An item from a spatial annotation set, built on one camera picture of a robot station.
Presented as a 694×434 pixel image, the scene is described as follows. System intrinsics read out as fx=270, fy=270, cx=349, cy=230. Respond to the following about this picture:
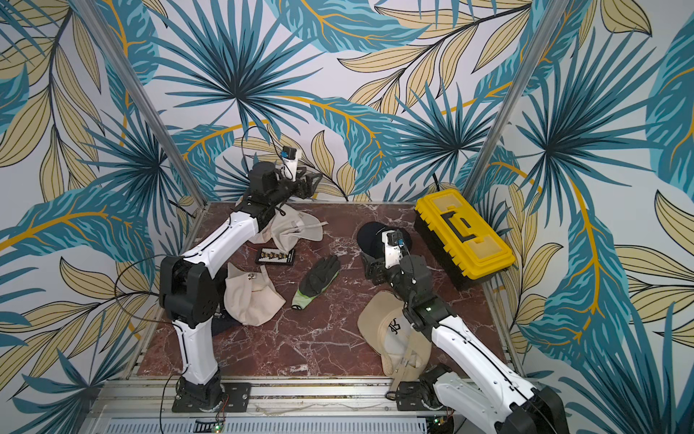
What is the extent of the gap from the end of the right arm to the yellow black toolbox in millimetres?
257

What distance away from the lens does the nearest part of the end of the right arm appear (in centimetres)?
68

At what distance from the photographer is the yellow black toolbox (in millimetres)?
851
